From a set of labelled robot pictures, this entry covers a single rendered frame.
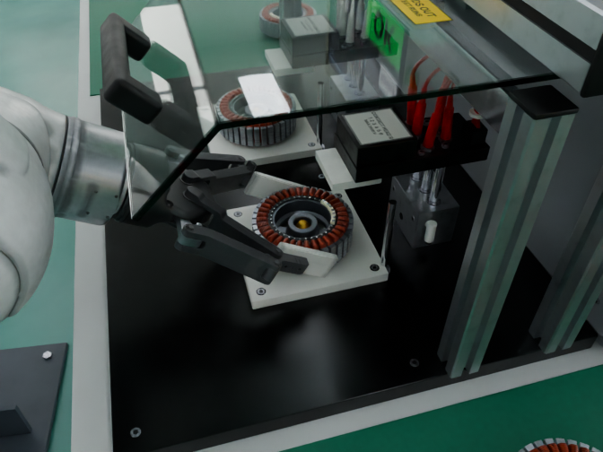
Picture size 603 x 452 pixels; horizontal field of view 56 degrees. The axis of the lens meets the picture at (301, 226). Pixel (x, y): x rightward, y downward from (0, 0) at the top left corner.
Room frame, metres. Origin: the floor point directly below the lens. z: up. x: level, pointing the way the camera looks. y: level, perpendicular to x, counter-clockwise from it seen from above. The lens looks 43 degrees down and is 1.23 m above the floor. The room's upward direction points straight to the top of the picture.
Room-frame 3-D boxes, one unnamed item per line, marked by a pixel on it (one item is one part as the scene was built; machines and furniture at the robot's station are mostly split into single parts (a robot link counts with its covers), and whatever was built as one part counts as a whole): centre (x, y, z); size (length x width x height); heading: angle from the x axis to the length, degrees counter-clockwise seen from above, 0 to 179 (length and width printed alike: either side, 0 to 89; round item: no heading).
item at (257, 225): (0.46, 0.00, 0.80); 0.11 x 0.11 x 0.04
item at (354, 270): (0.46, 0.00, 0.78); 0.15 x 0.15 x 0.01; 16
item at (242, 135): (0.70, 0.06, 0.80); 0.11 x 0.11 x 0.04
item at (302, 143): (0.70, 0.06, 0.78); 0.15 x 0.15 x 0.01; 16
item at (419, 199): (0.50, -0.14, 0.80); 0.07 x 0.05 x 0.06; 16
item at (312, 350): (0.58, 0.02, 0.76); 0.64 x 0.47 x 0.02; 16
